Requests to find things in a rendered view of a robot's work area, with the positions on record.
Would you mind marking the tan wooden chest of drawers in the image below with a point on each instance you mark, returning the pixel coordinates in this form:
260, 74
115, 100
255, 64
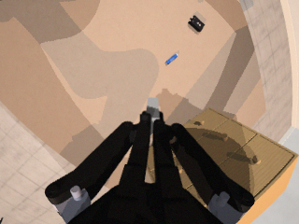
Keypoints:
274, 189

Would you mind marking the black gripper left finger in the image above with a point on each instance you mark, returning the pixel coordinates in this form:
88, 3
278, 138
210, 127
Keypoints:
68, 194

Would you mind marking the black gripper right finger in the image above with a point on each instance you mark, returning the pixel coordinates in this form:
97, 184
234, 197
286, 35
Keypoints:
231, 201

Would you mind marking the blue battery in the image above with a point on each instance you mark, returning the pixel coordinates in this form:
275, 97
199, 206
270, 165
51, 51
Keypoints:
171, 59

